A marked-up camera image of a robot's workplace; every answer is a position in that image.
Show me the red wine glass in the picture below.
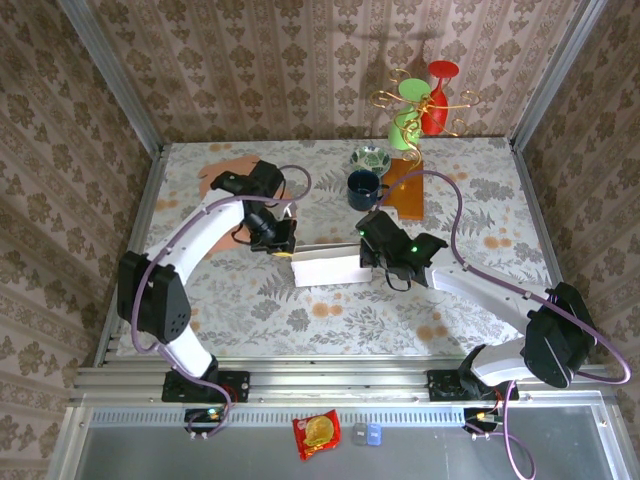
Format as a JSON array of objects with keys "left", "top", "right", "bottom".
[{"left": 421, "top": 60, "right": 460, "bottom": 137}]

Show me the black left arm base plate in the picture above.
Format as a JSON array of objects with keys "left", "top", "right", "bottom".
[{"left": 161, "top": 370, "right": 251, "bottom": 404}]

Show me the gold wire stand wooden base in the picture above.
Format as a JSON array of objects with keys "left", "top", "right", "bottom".
[{"left": 369, "top": 67, "right": 482, "bottom": 221}]

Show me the aluminium frame post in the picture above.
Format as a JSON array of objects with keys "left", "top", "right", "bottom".
[
  {"left": 508, "top": 0, "right": 610, "bottom": 151},
  {"left": 54, "top": 0, "right": 166, "bottom": 156}
]

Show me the grey metal shelf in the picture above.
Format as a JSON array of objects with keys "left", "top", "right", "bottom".
[{"left": 47, "top": 405, "right": 629, "bottom": 480}]

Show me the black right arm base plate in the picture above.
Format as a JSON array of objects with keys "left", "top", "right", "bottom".
[{"left": 427, "top": 368, "right": 520, "bottom": 402}]

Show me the aluminium cross rail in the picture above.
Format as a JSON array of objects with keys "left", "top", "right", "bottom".
[{"left": 69, "top": 363, "right": 616, "bottom": 406}]

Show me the grey slotted cable duct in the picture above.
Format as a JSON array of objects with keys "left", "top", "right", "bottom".
[{"left": 87, "top": 405, "right": 474, "bottom": 427}]

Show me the green wine glass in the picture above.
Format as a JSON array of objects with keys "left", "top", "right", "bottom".
[{"left": 388, "top": 78, "right": 432, "bottom": 150}]

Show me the dark blue mug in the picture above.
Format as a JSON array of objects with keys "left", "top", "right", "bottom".
[{"left": 346, "top": 169, "right": 391, "bottom": 211}]

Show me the white paper box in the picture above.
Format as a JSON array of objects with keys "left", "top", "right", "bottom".
[{"left": 289, "top": 240, "right": 374, "bottom": 289}]

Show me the floral tablecloth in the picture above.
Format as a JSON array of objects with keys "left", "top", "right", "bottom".
[{"left": 117, "top": 138, "right": 574, "bottom": 357}]

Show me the small black controller board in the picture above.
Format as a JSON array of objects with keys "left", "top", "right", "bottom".
[
  {"left": 462, "top": 407, "right": 501, "bottom": 434},
  {"left": 184, "top": 407, "right": 226, "bottom": 434}
]

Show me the aluminium side rail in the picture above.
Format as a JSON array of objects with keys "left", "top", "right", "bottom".
[
  {"left": 508, "top": 138, "right": 590, "bottom": 364},
  {"left": 93, "top": 144, "right": 169, "bottom": 369}
]

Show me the red snack packet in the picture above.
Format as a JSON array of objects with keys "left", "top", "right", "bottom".
[{"left": 292, "top": 408, "right": 343, "bottom": 462}]

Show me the green leaf pattern bowl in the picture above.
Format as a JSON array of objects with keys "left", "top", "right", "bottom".
[{"left": 349, "top": 145, "right": 393, "bottom": 177}]

